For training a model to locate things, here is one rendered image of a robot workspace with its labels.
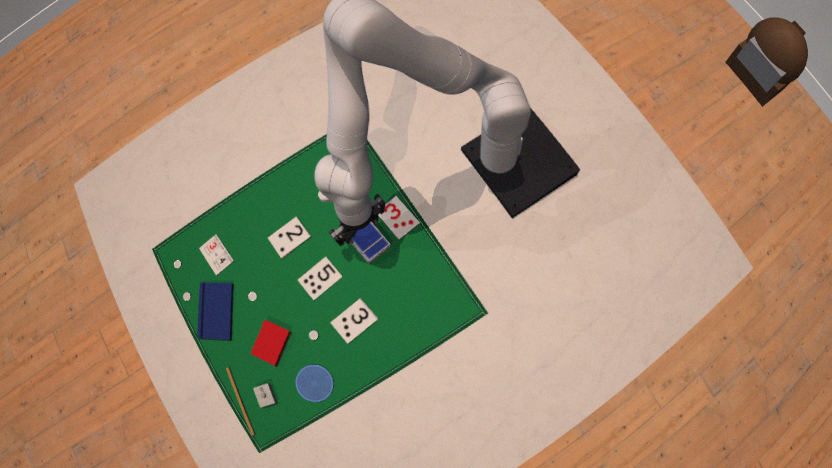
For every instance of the blue card stack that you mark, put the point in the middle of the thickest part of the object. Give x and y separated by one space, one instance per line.
376 249

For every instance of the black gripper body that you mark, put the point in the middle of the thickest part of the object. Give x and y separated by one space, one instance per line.
350 228

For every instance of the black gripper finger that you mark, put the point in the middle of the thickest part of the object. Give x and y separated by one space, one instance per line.
379 205
346 236

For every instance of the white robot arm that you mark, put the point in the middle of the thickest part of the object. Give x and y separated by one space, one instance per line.
368 31

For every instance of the blue rectangular card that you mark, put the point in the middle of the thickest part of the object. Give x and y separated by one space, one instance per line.
367 237

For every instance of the blue round coaster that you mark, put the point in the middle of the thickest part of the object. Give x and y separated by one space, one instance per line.
314 383

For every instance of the dark blue rectangular tile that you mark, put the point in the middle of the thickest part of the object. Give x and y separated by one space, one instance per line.
215 311

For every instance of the red flat box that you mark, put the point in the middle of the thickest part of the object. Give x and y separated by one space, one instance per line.
270 342

